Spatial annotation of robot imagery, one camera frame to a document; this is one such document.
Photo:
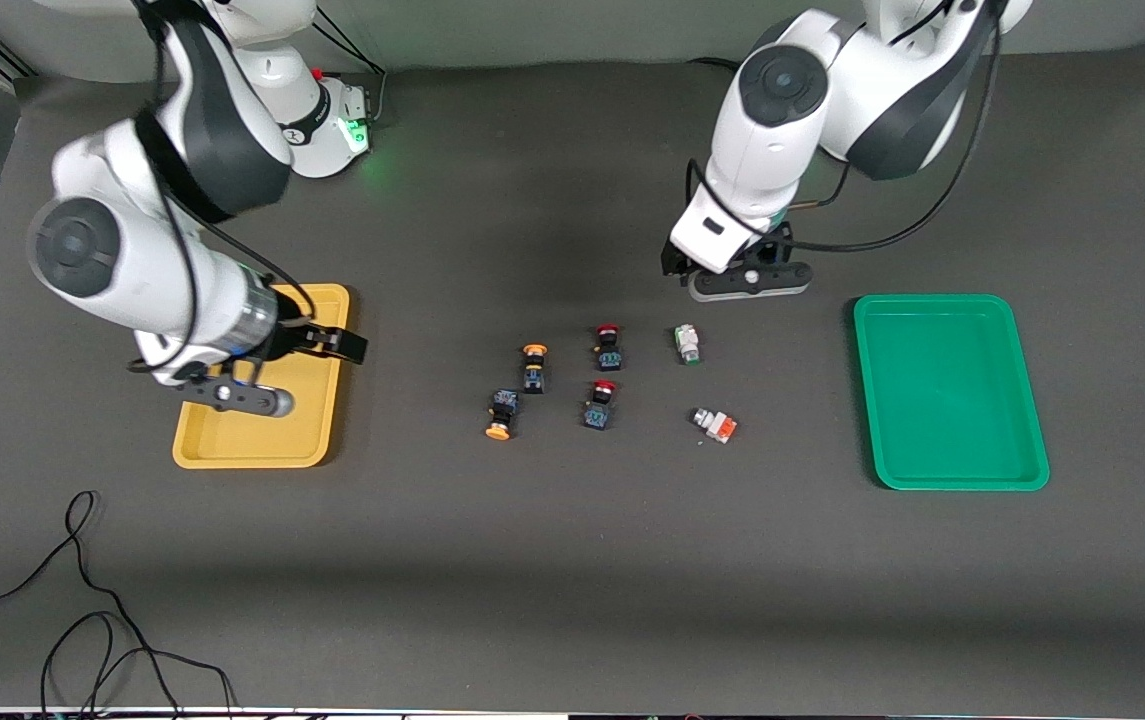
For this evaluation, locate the yellow mushroom push button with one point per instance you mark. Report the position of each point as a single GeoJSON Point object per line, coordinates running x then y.
{"type": "Point", "coordinates": [503, 403]}
{"type": "Point", "coordinates": [533, 378]}

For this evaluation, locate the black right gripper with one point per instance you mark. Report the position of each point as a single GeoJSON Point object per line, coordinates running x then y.
{"type": "Point", "coordinates": [299, 338]}

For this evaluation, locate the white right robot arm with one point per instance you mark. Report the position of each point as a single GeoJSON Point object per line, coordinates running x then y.
{"type": "Point", "coordinates": [132, 260]}

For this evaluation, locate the green plastic tray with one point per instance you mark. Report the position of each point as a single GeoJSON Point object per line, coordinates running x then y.
{"type": "Point", "coordinates": [942, 400]}

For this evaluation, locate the yellow plastic tray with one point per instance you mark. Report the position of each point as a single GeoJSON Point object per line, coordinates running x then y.
{"type": "Point", "coordinates": [252, 445]}

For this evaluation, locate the red mushroom push button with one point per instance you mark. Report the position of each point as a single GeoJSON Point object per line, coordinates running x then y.
{"type": "Point", "coordinates": [610, 357]}
{"type": "Point", "coordinates": [598, 414]}

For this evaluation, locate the green button white body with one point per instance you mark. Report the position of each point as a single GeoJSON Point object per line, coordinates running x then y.
{"type": "Point", "coordinates": [687, 343]}

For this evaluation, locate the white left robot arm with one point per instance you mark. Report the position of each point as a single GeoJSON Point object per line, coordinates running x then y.
{"type": "Point", "coordinates": [762, 130]}

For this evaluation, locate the green button orange-white body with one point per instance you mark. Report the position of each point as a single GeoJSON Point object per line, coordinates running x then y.
{"type": "Point", "coordinates": [720, 427]}

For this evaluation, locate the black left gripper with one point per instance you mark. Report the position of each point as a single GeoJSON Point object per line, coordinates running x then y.
{"type": "Point", "coordinates": [778, 243]}

